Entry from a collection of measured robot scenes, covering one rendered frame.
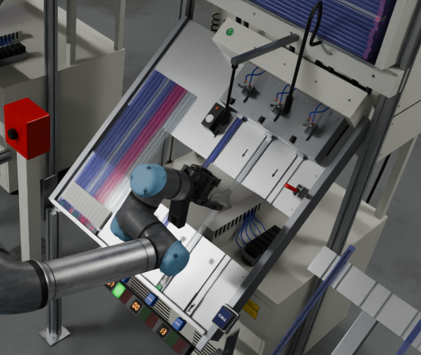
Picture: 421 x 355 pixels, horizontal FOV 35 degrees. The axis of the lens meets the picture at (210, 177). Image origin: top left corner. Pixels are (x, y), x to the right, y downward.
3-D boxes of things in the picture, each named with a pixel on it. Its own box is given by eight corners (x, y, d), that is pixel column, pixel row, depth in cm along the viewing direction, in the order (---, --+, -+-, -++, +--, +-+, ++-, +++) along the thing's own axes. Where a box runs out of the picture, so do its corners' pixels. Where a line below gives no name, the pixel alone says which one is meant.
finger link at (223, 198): (245, 196, 173) (219, 187, 167) (234, 215, 174) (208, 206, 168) (239, 191, 175) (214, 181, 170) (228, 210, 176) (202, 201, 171)
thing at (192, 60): (295, 222, 178) (290, 218, 173) (134, 109, 209) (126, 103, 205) (367, 124, 178) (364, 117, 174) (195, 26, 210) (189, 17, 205)
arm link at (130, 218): (126, 253, 148) (152, 213, 146) (100, 222, 154) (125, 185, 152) (149, 256, 154) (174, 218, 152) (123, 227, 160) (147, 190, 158)
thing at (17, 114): (23, 295, 264) (16, 137, 216) (-10, 261, 275) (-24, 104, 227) (72, 268, 279) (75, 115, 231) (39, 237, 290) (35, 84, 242)
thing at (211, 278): (211, 332, 175) (206, 332, 172) (60, 201, 206) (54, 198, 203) (253, 275, 175) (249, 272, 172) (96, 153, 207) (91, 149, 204)
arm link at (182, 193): (172, 205, 155) (149, 187, 159) (182, 206, 159) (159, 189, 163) (187, 178, 154) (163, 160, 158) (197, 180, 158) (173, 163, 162)
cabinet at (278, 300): (240, 418, 235) (276, 305, 197) (114, 301, 268) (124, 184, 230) (342, 325, 276) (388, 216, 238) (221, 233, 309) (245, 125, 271)
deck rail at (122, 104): (63, 206, 209) (51, 201, 203) (59, 203, 209) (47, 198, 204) (195, 26, 210) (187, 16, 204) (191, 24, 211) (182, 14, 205)
